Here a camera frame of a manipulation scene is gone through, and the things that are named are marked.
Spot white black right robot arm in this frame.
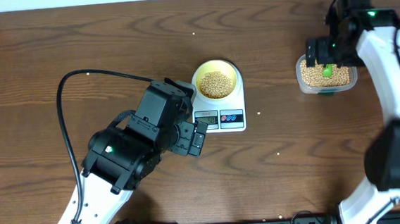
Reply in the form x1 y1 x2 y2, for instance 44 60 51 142
306 0 400 224

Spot clear plastic soybean container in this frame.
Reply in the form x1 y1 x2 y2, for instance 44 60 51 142
296 55 358 95

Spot yellow plastic bowl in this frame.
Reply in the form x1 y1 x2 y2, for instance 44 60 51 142
193 59 239 101

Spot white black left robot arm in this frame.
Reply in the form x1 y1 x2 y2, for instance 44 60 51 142
58 79 207 224

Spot green plastic scoop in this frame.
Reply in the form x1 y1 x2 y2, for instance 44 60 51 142
323 64 333 77

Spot white digital kitchen scale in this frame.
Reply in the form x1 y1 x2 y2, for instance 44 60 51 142
192 68 246 133

